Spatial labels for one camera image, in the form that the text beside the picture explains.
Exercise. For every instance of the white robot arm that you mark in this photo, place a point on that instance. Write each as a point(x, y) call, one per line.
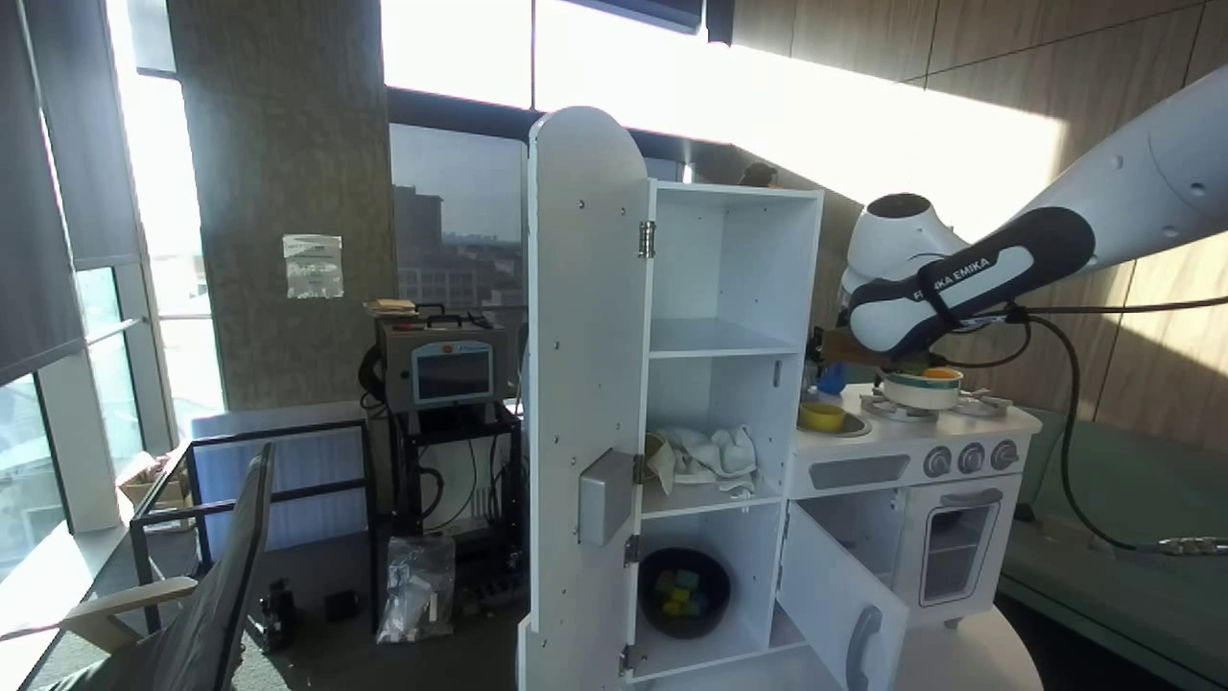
point(1154, 176)

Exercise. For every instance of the tall white cabinet door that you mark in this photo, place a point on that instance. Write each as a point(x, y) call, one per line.
point(579, 320)

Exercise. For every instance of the white crumpled cloth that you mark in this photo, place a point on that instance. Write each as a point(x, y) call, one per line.
point(703, 457)

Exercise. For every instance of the white toy kitchen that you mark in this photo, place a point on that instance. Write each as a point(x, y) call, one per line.
point(732, 253)

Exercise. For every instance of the grey monitor device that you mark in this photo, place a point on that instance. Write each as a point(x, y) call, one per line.
point(445, 366)

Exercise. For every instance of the black equipment cart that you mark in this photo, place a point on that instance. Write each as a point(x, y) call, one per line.
point(444, 510)

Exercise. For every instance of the black bowl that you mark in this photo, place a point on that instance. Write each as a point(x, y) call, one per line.
point(683, 591)

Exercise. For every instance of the white bowl teal rim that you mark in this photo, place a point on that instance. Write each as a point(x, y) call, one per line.
point(922, 394)

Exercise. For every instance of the clear plastic bag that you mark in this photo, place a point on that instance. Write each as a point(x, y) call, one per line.
point(417, 590)

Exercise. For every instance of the paper sheet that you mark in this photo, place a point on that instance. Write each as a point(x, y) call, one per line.
point(313, 266)

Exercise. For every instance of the orange ball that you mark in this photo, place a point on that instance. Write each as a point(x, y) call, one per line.
point(945, 372)

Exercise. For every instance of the small white cabinet door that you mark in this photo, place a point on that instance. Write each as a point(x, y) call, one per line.
point(838, 597)

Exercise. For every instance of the grey stove knob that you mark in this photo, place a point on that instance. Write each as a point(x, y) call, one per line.
point(1004, 453)
point(936, 463)
point(972, 457)

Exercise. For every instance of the white oven door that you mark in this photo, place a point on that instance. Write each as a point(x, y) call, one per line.
point(961, 541)

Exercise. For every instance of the black metal railing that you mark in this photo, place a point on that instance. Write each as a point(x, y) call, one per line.
point(193, 505)

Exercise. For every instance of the grey chair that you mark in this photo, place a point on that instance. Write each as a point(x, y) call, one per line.
point(224, 590)

